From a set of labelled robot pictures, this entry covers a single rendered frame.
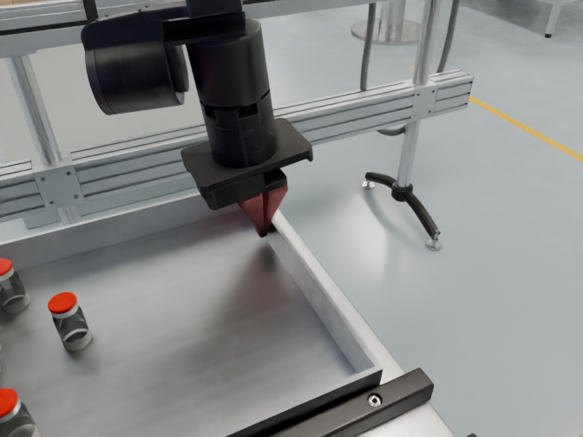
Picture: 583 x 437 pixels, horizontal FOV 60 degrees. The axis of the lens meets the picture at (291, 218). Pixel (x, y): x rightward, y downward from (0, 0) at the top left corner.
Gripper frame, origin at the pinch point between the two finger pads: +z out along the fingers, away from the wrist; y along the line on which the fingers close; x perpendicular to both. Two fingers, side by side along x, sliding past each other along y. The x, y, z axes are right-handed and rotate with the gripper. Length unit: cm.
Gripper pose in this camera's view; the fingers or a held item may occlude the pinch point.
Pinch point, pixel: (260, 227)
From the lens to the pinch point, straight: 49.3
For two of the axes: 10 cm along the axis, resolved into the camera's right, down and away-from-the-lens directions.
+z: 1.0, 7.5, 6.5
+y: -9.0, 3.5, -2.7
